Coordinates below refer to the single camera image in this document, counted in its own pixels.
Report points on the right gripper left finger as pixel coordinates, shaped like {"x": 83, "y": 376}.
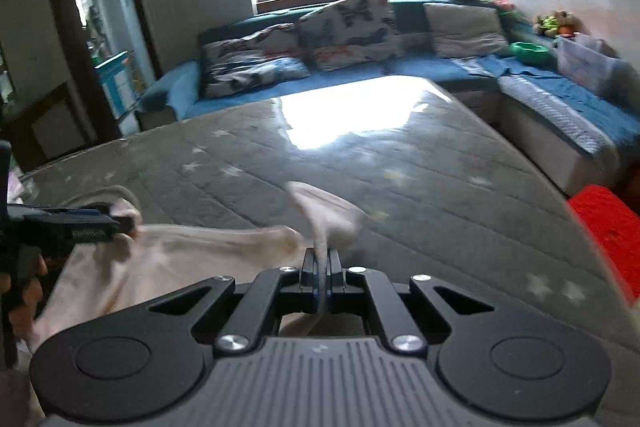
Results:
{"x": 273, "y": 294}

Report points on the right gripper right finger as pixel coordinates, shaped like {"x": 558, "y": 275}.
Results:
{"x": 371, "y": 295}

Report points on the person's left hand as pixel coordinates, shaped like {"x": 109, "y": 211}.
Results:
{"x": 22, "y": 314}

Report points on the dark wooden display cabinet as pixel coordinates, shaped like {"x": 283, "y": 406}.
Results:
{"x": 41, "y": 113}

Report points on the grey quilted star table cover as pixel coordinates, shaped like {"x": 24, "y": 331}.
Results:
{"x": 445, "y": 194}

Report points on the blue white small cabinet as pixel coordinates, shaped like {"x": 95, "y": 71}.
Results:
{"x": 118, "y": 77}

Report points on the flat butterfly pillow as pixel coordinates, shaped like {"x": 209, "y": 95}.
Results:
{"x": 269, "y": 56}

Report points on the upright butterfly cushion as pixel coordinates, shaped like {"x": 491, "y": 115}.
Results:
{"x": 349, "y": 32}

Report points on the red plastic stool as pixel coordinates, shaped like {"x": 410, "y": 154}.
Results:
{"x": 615, "y": 229}

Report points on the grey plain cushion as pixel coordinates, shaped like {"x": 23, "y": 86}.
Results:
{"x": 461, "y": 31}

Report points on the blue sectional sofa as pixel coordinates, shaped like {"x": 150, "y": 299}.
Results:
{"x": 472, "y": 80}

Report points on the grey knitted sofa throw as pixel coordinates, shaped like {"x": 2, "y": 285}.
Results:
{"x": 565, "y": 120}

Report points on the green plastic bowl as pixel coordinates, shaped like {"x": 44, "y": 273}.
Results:
{"x": 530, "y": 54}

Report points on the clear plastic storage box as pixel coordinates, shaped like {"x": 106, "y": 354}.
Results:
{"x": 603, "y": 75}

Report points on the colourful plush toys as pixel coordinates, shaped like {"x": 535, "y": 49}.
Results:
{"x": 558, "y": 23}

